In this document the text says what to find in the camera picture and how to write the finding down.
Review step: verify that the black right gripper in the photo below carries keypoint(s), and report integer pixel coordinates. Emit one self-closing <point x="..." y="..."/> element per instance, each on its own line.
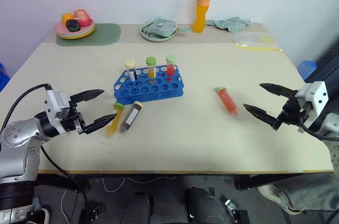
<point x="291" y="114"/>

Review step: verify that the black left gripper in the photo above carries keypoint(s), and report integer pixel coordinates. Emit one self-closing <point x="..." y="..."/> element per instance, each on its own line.
<point x="71" y="120"/>

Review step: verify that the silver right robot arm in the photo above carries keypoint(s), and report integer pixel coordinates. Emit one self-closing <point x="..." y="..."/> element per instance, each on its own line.
<point x="330" y="97"/>

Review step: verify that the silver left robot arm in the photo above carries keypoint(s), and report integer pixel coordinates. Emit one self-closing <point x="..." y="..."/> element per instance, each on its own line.
<point x="18" y="139"/>

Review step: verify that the orange liquid tube green cap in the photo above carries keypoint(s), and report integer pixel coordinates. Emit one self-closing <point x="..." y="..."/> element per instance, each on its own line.
<point x="151" y="67"/>
<point x="114" y="121"/>

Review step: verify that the black liquid tube yellow cap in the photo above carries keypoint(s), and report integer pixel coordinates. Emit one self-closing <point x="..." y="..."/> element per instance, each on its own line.
<point x="131" y="118"/>
<point x="131" y="70"/>

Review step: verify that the red liquid tube green cap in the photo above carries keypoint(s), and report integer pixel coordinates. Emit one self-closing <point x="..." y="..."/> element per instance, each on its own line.
<point x="228" y="100"/>
<point x="170" y="65"/>

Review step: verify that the blue test tube rack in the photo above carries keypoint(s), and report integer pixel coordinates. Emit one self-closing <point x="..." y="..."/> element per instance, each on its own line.
<point x="148" y="85"/>

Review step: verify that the blue stacked stools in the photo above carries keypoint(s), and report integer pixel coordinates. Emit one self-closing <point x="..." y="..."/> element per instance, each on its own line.
<point x="306" y="68"/>

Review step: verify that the clear plastic bag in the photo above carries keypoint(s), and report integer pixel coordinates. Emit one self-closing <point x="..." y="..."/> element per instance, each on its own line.
<point x="255" y="40"/>

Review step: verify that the green place mat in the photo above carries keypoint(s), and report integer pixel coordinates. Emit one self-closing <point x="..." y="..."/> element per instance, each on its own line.
<point x="98" y="35"/>

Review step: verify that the stacked coloured plates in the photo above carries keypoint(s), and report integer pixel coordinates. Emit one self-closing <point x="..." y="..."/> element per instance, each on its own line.
<point x="75" y="32"/>

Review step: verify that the dark toy fruit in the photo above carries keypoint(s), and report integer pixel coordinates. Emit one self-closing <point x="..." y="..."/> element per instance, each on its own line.
<point x="73" y="25"/>

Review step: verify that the teal crumpled cloth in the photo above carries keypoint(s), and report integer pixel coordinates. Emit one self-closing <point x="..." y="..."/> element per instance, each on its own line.
<point x="230" y="24"/>

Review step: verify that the pink toy fruit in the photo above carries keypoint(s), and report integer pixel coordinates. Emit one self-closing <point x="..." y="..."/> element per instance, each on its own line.
<point x="82" y="17"/>

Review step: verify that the orange toy fruit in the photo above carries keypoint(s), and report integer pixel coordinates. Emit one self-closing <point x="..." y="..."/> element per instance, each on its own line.
<point x="67" y="18"/>

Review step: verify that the light green plate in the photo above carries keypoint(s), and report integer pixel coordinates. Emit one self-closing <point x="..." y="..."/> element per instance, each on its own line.
<point x="157" y="33"/>

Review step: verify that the grey green pouch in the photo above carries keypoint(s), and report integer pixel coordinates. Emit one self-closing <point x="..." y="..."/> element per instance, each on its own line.
<point x="162" y="27"/>

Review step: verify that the orange soda bottle blue cap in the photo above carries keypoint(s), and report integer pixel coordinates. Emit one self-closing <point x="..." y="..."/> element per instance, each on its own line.
<point x="201" y="7"/>

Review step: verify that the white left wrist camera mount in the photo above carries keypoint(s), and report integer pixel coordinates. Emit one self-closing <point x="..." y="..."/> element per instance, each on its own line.
<point x="55" y="103"/>

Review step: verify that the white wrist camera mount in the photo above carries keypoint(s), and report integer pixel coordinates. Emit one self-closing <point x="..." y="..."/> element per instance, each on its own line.
<point x="313" y="98"/>
<point x="55" y="103"/>

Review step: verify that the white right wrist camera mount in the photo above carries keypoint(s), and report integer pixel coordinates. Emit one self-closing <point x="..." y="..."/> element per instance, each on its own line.
<point x="313" y="98"/>

